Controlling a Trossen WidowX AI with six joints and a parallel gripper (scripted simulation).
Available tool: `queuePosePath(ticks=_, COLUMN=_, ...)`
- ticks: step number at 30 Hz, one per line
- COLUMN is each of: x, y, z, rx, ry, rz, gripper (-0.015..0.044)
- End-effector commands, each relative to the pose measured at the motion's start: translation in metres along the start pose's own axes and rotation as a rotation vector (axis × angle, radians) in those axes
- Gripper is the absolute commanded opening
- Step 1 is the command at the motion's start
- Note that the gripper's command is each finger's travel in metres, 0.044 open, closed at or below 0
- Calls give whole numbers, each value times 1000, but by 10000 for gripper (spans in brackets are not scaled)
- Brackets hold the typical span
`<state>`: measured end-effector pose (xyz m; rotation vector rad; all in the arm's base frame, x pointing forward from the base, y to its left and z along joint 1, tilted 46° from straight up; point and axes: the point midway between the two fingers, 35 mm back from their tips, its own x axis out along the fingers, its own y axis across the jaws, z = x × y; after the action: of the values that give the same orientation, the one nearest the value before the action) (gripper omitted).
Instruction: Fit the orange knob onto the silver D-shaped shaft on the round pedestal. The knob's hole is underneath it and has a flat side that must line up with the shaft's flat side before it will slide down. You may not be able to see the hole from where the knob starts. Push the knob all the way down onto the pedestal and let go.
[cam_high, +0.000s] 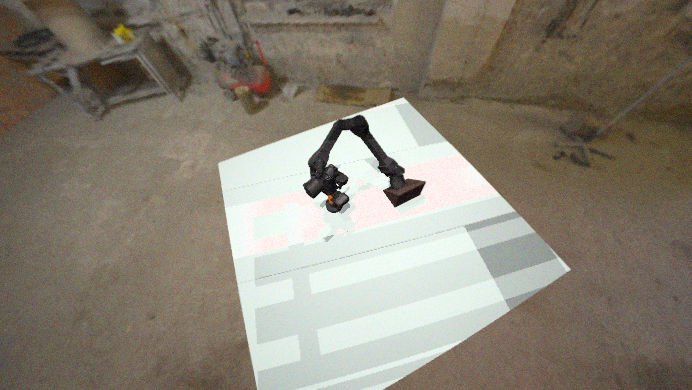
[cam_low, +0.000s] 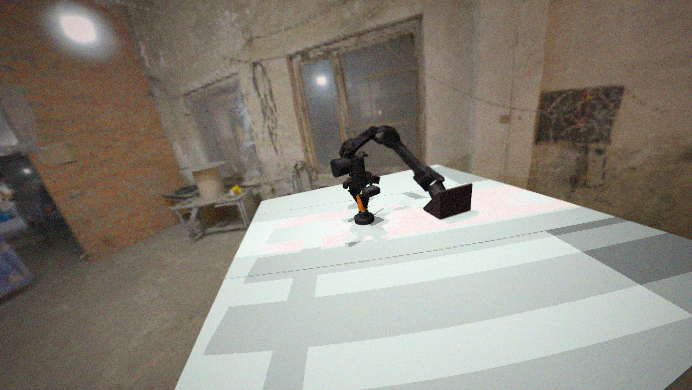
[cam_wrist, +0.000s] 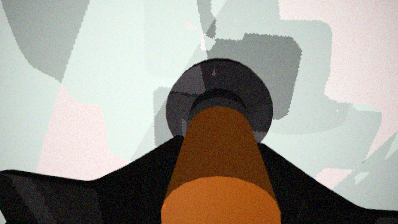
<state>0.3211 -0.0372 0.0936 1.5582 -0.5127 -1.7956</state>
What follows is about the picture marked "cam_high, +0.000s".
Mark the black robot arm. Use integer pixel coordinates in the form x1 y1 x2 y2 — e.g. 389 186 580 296
302 115 408 199

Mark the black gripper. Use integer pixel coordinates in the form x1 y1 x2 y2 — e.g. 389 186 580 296
322 179 349 208

